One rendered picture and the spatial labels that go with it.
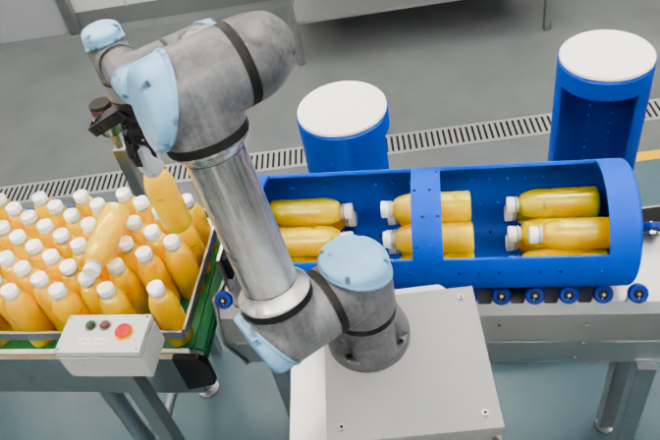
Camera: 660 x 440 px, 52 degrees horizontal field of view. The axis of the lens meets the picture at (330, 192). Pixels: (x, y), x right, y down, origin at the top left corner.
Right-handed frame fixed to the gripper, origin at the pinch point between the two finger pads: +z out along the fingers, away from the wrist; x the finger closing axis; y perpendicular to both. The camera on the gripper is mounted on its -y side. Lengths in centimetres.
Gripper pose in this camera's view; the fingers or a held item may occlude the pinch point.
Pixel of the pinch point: (150, 165)
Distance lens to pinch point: 153.7
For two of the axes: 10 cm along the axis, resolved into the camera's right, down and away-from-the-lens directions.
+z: 1.3, 6.9, 7.2
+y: 9.8, 0.2, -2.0
